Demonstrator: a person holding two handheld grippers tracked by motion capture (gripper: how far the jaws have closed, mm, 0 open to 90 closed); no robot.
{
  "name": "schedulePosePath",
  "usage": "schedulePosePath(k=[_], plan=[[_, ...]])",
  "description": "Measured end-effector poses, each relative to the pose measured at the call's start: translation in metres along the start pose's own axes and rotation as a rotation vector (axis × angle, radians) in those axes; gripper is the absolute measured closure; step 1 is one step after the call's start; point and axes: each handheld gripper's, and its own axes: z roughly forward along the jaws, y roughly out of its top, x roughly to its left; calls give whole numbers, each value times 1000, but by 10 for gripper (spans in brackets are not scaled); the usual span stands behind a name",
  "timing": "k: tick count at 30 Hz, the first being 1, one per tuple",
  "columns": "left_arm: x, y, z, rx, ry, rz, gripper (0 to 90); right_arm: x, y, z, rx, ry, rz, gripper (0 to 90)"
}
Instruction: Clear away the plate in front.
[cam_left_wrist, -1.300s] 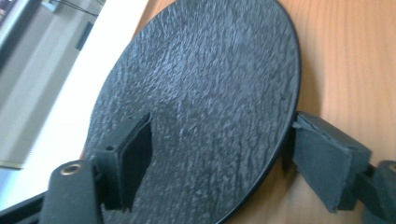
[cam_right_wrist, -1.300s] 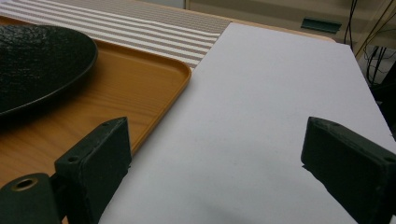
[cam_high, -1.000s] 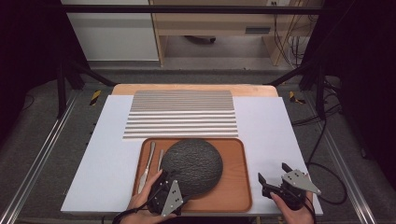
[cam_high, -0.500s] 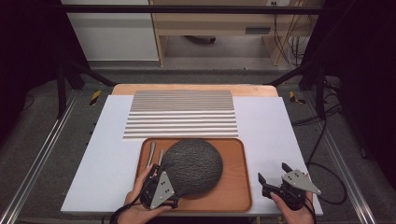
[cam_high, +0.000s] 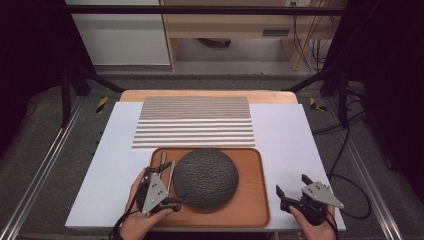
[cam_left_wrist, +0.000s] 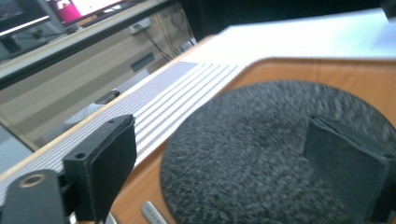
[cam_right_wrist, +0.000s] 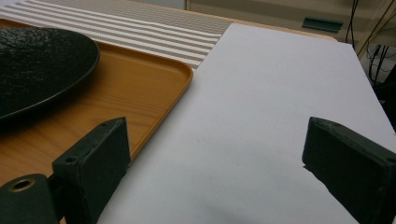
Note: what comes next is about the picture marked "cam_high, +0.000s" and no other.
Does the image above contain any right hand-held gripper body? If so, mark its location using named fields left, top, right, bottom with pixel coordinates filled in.
left=299, top=181, right=345, bottom=226

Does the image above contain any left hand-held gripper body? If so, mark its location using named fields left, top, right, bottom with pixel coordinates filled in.
left=136, top=172, right=170, bottom=217

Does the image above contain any brown wooden tray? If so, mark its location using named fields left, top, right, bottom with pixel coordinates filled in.
left=139, top=147, right=271, bottom=229

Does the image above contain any black textured plate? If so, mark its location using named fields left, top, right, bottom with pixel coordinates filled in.
left=172, top=148, right=240, bottom=210

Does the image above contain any person's right hand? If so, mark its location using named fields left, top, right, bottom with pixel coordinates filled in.
left=289, top=205, right=338, bottom=240

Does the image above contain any person's left hand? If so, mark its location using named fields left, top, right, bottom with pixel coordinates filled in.
left=120, top=167, right=175, bottom=240

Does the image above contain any grey white striped placemat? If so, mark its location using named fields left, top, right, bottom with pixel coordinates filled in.
left=131, top=96, right=256, bottom=150

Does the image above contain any black metal stand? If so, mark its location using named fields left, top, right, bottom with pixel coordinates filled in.
left=283, top=64, right=351, bottom=130
left=59, top=63, right=126, bottom=128

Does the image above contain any light wooden table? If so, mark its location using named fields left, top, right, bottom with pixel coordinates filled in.
left=119, top=89, right=299, bottom=105

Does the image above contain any black curtain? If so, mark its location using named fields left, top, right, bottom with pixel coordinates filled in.
left=324, top=0, right=424, bottom=194
left=0, top=0, right=98, bottom=153

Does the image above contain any white cabinet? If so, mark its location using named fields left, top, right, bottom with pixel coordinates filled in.
left=64, top=0, right=172, bottom=66

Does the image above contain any grey black floor object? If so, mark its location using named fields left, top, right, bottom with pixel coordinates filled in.
left=196, top=37, right=232, bottom=47

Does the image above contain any light wooden desk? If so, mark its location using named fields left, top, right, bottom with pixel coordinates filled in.
left=159, top=0, right=346, bottom=72

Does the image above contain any black horizontal bar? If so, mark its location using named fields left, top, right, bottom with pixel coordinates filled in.
left=64, top=4, right=348, bottom=16

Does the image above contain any right hand-held gripper cable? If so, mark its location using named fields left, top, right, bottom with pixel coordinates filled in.
left=328, top=209, right=341, bottom=240

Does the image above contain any hand-held gripper cable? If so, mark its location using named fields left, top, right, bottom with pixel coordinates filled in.
left=111, top=196, right=142, bottom=240
left=328, top=209, right=341, bottom=240

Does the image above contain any black looped floor cable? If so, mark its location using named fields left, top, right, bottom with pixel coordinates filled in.
left=328, top=126, right=373, bottom=221

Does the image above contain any left hand-held gripper cable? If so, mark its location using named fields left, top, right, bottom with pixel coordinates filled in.
left=111, top=196, right=142, bottom=240

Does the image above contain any metal floor rail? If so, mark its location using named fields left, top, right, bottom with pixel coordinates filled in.
left=328, top=99, right=406, bottom=240
left=0, top=98, right=85, bottom=240

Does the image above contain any bundle of hanging cables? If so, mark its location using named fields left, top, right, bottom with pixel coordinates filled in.
left=291, top=2, right=334, bottom=73

